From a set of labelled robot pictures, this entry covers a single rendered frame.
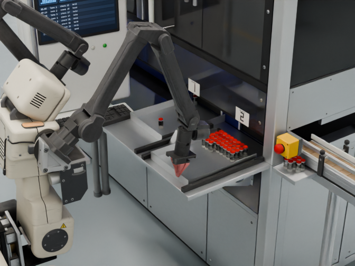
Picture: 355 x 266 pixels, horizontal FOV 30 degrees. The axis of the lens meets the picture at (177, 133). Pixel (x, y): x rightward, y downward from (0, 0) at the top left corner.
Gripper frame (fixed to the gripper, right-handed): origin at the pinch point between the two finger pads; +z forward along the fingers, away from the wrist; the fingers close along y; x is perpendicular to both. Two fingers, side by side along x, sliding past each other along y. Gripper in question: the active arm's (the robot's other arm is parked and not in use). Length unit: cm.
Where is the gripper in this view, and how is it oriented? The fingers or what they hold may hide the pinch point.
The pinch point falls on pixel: (177, 174)
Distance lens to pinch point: 255.1
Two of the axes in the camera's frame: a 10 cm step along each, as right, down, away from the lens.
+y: 8.0, -1.2, 5.8
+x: -5.8, -4.0, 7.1
